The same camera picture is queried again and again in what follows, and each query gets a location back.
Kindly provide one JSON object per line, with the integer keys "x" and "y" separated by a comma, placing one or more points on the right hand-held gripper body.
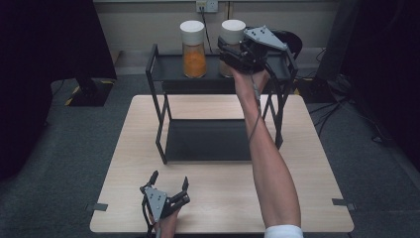
{"x": 264, "y": 36}

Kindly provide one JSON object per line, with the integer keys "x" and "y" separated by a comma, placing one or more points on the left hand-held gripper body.
{"x": 155, "y": 201}

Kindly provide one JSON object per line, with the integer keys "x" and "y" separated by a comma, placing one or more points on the brown powder spice jar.
{"x": 232, "y": 31}

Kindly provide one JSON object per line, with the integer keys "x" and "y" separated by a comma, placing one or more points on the black metal shelf rack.
{"x": 204, "y": 139}

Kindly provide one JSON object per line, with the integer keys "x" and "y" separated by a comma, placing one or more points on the person's left hand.
{"x": 168, "y": 226}

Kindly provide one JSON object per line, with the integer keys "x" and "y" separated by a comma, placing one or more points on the person's right hand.
{"x": 246, "y": 84}

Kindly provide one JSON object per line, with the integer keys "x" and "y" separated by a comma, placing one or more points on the black office chair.
{"x": 294, "y": 41}

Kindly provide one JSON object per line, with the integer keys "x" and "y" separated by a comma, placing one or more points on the orange powder spice jar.
{"x": 194, "y": 62}

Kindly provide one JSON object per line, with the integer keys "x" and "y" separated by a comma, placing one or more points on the black stand base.
{"x": 92, "y": 94}

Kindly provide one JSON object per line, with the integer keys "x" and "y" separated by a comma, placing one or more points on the white sleeve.
{"x": 284, "y": 232}

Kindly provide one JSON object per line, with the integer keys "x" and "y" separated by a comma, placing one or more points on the dark curtain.
{"x": 389, "y": 66}
{"x": 33, "y": 66}

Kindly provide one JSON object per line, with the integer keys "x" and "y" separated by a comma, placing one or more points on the white wall socket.
{"x": 211, "y": 6}

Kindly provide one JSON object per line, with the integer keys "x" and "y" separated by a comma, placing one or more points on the grey table bracket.
{"x": 343, "y": 202}
{"x": 97, "y": 207}

